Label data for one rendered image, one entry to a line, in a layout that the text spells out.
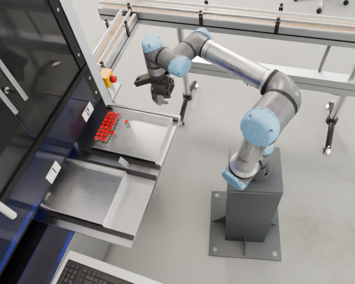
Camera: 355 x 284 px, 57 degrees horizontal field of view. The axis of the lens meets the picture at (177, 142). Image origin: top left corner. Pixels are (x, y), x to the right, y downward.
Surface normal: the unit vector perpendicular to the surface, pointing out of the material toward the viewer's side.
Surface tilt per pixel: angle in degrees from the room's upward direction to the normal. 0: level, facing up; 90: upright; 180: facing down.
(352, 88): 90
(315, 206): 0
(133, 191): 0
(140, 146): 0
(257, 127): 84
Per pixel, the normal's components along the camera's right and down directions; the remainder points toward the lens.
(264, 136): -0.68, 0.57
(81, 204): -0.10, -0.55
